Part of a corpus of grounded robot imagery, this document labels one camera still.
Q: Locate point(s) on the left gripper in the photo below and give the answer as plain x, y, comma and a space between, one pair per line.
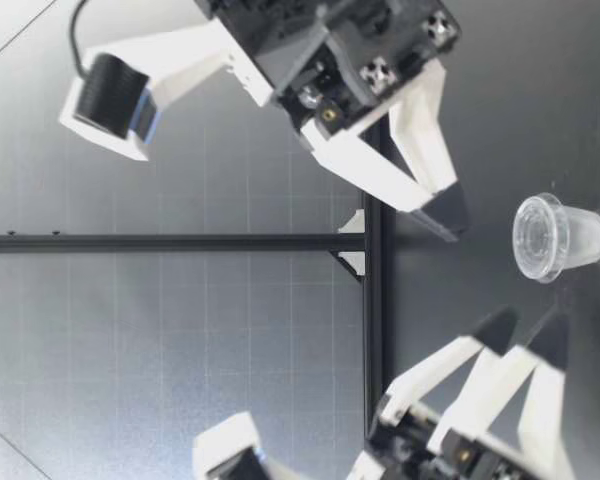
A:
405, 450

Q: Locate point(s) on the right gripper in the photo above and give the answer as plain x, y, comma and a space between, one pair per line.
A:
290, 45

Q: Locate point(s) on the small clear plastic cup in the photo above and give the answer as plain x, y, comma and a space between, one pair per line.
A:
570, 235

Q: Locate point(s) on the black frame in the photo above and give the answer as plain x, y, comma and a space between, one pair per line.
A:
180, 242

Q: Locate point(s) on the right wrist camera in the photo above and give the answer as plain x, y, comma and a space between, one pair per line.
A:
190, 55

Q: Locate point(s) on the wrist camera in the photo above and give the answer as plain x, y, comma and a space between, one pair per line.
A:
190, 55
225, 435

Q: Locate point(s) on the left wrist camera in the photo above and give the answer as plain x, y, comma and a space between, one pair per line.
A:
225, 435

